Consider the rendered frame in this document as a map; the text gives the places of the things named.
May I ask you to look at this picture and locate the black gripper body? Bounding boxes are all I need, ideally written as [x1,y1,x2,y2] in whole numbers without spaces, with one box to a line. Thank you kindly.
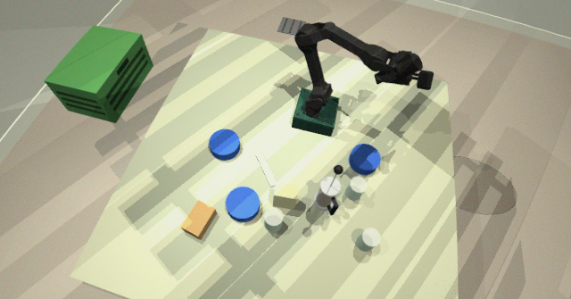
[398,71,434,90]

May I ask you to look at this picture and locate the blue cylinder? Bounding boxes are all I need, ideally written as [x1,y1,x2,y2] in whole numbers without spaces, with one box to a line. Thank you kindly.
[209,129,240,161]
[348,144,380,176]
[226,187,260,223]

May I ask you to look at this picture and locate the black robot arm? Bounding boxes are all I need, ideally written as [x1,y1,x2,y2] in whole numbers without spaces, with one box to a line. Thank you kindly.
[294,21,423,119]

